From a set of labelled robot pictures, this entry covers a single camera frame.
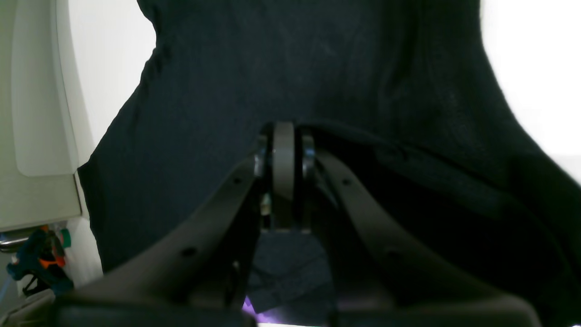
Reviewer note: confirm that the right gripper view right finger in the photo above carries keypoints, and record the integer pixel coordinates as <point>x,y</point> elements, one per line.
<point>384,276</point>

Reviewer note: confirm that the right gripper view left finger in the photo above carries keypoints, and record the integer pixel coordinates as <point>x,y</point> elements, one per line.
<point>196,276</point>

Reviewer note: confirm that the black T-shirt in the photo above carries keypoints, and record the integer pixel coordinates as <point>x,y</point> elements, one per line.
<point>401,90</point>

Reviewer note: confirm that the blue orange clamp tool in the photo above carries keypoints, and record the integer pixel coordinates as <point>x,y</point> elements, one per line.
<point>43,257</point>

